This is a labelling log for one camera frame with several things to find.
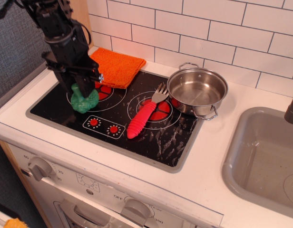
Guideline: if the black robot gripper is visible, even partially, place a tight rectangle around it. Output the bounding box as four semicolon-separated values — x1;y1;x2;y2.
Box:
42;22;104;98

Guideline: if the green toy broccoli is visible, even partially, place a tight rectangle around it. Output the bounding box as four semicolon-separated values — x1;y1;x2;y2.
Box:
70;83;99;114

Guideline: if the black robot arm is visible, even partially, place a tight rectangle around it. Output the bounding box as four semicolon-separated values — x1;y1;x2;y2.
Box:
0;0;104;99

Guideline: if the orange knitted napkin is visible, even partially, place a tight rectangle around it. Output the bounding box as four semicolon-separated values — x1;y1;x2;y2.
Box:
90;47;147;89

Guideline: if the black toy stove top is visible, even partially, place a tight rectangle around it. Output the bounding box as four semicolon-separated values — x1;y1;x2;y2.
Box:
26;70;203;173

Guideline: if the wooden side panel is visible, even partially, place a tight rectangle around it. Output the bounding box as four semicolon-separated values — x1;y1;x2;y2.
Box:
69;0;93;48

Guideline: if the grey left oven knob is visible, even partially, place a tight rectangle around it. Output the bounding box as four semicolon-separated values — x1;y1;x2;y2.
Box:
28;157;53;181

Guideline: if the grey oven knob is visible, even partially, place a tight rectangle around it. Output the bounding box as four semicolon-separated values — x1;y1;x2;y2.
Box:
28;157;53;181
120;199;151;227

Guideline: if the white toy oven front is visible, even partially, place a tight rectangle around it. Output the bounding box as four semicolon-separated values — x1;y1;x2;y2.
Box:
9;145;223;228

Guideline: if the grey right oven knob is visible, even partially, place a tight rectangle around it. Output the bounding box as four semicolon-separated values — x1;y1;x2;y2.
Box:
120;199;151;227

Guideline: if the yellow cloth at corner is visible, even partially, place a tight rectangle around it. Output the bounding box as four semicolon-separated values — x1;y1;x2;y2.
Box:
3;218;28;228

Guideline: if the grey plastic sink basin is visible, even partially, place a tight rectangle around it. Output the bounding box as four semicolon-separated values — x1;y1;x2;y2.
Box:
222;107;293;218

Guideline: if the fork with pink handle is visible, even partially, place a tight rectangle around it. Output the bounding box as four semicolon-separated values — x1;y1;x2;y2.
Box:
127;84;169;139

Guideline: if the steel pot with handles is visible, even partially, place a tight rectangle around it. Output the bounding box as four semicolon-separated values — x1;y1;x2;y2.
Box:
167;62;228;121

